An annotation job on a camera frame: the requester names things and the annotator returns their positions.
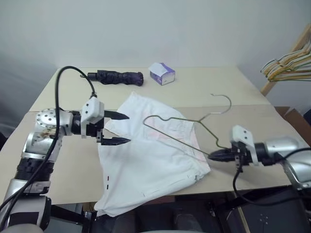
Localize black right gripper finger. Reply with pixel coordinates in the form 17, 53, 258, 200
208, 154, 235, 162
210, 148, 234, 156

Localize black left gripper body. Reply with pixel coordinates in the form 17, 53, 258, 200
85, 117, 105, 144

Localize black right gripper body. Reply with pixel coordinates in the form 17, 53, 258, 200
231, 142, 251, 166

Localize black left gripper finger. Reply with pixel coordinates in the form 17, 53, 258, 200
101, 137, 131, 147
104, 109, 130, 120

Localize white shorts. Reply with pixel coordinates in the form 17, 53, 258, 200
94, 91, 211, 217

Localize bare wire hanger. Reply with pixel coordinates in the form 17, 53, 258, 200
143, 93, 232, 156

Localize folded dark purple umbrella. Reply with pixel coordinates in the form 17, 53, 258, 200
80, 70, 144, 86

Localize purple white tissue box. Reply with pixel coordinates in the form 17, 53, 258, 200
148, 62, 176, 86

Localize brown cardboard box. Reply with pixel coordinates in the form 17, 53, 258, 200
274, 106, 311, 149

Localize wooden clothes rack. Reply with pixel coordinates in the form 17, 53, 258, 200
260, 23, 311, 97

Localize dark grey rounded shape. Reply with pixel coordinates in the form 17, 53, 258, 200
113, 215, 137, 233
170, 210, 203, 233

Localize black metal table leg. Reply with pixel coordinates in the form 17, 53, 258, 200
50, 204, 98, 233

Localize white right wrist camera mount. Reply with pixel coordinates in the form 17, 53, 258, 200
230, 125, 259, 166

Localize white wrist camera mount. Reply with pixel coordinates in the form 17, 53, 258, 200
230, 125, 259, 166
81, 97, 105, 139

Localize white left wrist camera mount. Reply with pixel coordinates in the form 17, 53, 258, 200
81, 97, 105, 139

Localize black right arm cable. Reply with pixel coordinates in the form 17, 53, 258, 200
232, 147, 311, 205

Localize black base plate with screws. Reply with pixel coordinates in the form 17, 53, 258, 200
211, 186, 311, 233

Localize yellow coated wire hanger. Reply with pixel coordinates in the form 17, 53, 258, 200
266, 47, 311, 82

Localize white coated wire hanger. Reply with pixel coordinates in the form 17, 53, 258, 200
260, 46, 311, 73

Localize green coated wire hanger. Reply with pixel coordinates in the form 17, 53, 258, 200
267, 45, 311, 78

